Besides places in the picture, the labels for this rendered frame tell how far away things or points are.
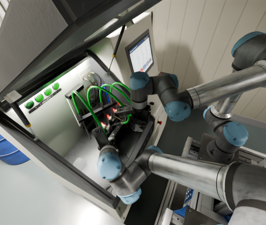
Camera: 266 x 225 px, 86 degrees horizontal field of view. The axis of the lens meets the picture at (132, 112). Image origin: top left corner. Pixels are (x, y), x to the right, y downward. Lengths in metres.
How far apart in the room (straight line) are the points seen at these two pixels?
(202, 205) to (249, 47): 0.80
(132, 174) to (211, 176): 0.27
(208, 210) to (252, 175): 0.71
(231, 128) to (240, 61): 0.34
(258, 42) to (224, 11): 1.51
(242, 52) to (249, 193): 0.57
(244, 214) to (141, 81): 0.43
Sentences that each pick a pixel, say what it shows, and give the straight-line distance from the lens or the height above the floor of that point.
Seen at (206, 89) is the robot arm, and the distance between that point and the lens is 0.53.
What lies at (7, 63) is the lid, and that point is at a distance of 0.22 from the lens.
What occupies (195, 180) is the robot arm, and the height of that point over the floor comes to 1.53.
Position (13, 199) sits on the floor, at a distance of 2.41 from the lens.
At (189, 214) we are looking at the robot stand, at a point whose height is 1.04.
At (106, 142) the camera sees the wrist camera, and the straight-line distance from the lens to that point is 0.64.
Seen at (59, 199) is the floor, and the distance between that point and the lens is 2.13.
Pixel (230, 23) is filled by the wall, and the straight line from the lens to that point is 2.24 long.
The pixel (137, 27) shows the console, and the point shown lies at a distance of 1.36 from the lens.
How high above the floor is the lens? 1.88
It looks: 47 degrees down
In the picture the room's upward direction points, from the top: 2 degrees counter-clockwise
